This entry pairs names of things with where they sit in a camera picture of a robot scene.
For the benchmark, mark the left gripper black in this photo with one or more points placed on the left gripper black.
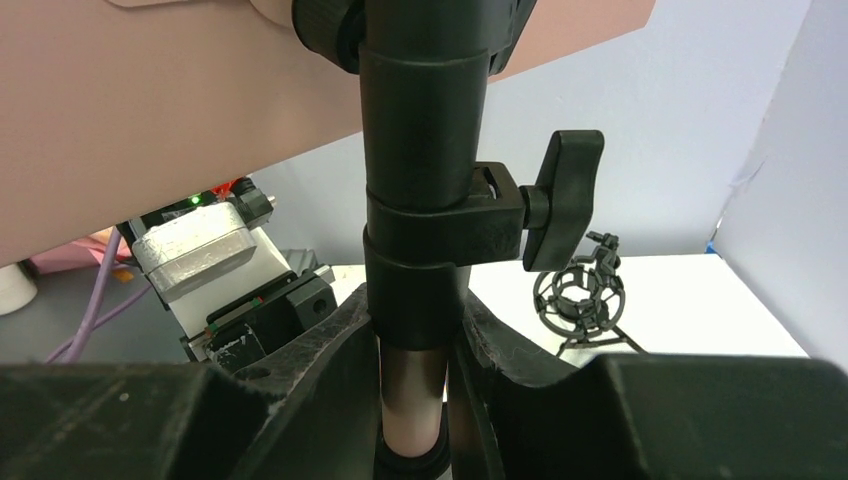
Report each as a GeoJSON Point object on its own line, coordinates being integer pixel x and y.
{"type": "Point", "coordinates": [258, 307]}

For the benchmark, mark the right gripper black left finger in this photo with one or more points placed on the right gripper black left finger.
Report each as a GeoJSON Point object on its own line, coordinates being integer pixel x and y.
{"type": "Point", "coordinates": [310, 410]}

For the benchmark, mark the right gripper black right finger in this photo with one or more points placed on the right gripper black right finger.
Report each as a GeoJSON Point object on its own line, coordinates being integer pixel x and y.
{"type": "Point", "coordinates": [516, 411]}

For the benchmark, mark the pink perforated music stand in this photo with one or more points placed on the pink perforated music stand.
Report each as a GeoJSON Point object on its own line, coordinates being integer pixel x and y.
{"type": "Point", "coordinates": [112, 109]}

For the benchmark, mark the left wrist camera silver box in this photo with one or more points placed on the left wrist camera silver box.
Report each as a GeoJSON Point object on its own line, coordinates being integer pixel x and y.
{"type": "Point", "coordinates": [194, 249]}

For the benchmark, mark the black microphone shock mount tripod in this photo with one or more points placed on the black microphone shock mount tripod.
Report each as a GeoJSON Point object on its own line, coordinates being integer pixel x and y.
{"type": "Point", "coordinates": [584, 302]}

